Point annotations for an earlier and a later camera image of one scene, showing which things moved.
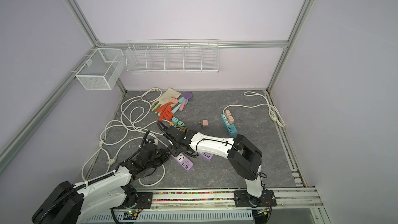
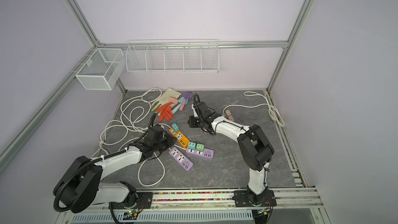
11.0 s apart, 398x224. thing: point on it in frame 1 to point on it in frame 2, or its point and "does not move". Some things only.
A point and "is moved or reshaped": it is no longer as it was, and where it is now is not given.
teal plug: [175, 121] is moved or reshaped
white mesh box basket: [101, 71] does not move
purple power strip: [206, 155] does not move
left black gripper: [165, 156] to [170, 142]
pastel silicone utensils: [183, 101] does not move
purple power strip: [184, 161] does not move
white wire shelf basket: [176, 55] does not move
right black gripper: [171, 148] to [192, 122]
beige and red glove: [163, 106] does not move
